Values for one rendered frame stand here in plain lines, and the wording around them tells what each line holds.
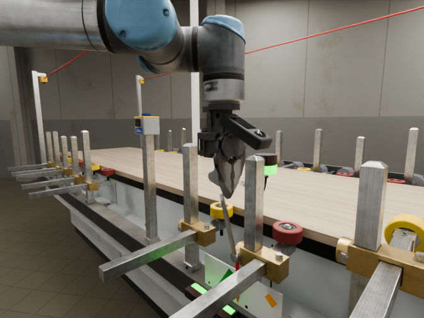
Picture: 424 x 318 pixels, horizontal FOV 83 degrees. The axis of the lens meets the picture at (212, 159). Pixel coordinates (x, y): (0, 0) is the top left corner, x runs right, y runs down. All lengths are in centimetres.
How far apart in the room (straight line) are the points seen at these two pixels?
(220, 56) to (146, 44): 17
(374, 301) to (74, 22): 56
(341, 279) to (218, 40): 70
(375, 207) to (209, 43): 42
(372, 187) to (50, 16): 57
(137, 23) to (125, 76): 479
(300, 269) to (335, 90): 404
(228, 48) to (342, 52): 435
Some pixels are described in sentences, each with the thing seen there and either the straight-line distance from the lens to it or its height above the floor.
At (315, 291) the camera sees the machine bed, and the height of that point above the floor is 68.
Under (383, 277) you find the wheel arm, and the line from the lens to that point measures 48.
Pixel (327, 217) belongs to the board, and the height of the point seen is 90.
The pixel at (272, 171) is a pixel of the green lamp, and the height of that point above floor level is 107.
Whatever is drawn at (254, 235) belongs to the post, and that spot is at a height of 92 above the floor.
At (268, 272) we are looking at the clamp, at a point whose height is 84.
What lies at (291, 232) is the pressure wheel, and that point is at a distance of 69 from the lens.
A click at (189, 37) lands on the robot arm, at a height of 136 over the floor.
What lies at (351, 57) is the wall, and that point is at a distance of 485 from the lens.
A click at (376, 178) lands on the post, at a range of 49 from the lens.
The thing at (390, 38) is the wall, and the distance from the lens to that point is 511.
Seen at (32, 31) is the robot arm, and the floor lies 133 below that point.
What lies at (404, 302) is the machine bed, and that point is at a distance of 81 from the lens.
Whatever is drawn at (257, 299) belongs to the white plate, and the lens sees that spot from 71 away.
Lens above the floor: 119
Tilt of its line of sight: 8 degrees down
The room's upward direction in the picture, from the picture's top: straight up
